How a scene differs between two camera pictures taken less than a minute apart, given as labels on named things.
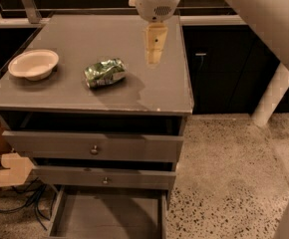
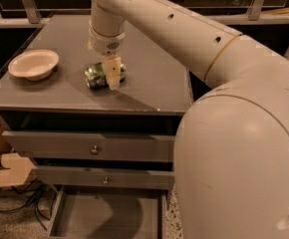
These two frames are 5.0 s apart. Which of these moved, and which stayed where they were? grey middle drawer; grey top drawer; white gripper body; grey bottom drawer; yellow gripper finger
Moved: white gripper body; yellow gripper finger
Stayed: grey middle drawer; grey top drawer; grey bottom drawer
